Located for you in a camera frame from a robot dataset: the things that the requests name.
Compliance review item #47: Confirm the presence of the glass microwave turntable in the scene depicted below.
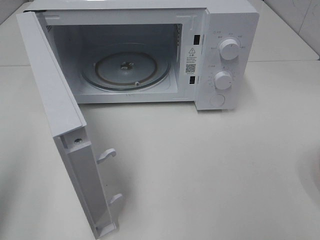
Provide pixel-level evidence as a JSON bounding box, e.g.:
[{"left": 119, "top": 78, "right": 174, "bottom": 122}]
[{"left": 81, "top": 43, "right": 171, "bottom": 92}]

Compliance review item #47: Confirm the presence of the white warning label sticker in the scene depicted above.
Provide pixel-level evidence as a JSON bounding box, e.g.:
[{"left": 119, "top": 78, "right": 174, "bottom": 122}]
[{"left": 184, "top": 45, "right": 201, "bottom": 75}]

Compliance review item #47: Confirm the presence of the white microwave oven body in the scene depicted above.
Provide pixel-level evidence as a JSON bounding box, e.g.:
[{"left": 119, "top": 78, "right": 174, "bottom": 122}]
[{"left": 22, "top": 0, "right": 259, "bottom": 111}]

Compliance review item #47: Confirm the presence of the white microwave door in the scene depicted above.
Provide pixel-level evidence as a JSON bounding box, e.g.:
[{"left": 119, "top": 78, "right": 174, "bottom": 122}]
[{"left": 16, "top": 11, "right": 123, "bottom": 239}]

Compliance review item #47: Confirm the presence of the round white door-release button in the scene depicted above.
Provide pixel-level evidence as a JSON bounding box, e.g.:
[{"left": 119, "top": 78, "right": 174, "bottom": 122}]
[{"left": 209, "top": 94, "right": 226, "bottom": 108}]

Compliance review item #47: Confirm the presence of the white microwave knob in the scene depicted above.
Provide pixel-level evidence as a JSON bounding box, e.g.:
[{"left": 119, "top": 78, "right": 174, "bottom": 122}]
[
  {"left": 213, "top": 71, "right": 233, "bottom": 90},
  {"left": 218, "top": 37, "right": 241, "bottom": 61}
]

